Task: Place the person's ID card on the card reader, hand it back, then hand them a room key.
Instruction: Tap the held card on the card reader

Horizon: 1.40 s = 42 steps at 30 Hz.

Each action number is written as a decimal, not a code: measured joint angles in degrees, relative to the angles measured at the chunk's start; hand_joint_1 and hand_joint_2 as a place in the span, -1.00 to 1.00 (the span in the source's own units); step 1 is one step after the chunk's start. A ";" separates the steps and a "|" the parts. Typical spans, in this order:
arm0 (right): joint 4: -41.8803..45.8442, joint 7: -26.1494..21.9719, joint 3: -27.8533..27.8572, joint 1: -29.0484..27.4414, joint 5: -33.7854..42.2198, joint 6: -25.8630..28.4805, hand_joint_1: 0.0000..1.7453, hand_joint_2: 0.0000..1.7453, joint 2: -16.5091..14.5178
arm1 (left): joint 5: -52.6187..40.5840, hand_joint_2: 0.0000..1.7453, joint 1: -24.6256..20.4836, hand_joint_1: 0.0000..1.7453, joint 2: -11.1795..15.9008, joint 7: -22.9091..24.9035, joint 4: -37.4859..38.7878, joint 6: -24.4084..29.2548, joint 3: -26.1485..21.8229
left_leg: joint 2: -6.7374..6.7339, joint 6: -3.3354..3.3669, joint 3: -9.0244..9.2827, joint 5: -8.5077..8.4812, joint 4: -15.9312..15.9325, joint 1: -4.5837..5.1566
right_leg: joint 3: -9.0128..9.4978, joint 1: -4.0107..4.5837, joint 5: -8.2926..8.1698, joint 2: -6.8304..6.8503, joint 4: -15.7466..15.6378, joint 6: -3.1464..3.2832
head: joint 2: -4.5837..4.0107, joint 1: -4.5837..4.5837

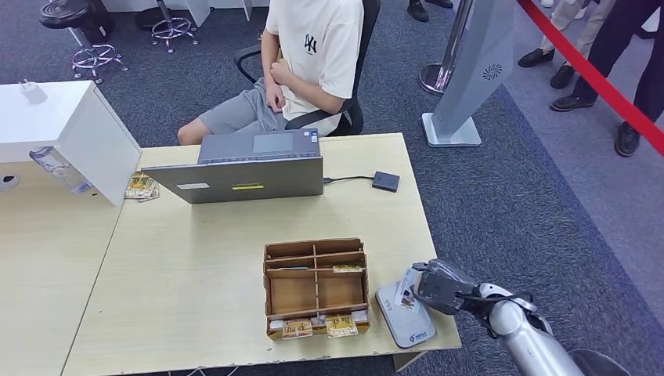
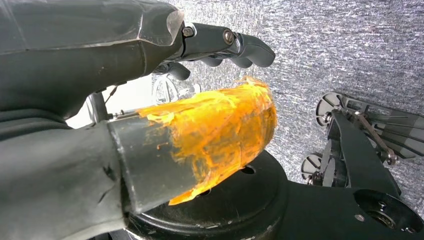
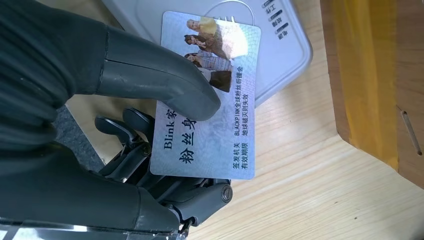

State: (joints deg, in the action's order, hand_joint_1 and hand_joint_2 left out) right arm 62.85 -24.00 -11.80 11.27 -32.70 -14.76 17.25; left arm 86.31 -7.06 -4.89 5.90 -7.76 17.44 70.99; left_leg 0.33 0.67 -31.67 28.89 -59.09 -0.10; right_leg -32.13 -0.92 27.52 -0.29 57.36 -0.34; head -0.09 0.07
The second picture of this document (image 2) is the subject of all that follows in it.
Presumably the chrome stool base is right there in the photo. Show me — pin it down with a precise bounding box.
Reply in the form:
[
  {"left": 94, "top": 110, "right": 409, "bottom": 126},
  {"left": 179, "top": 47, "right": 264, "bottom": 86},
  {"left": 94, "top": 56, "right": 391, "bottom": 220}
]
[{"left": 151, "top": 74, "right": 202, "bottom": 108}]

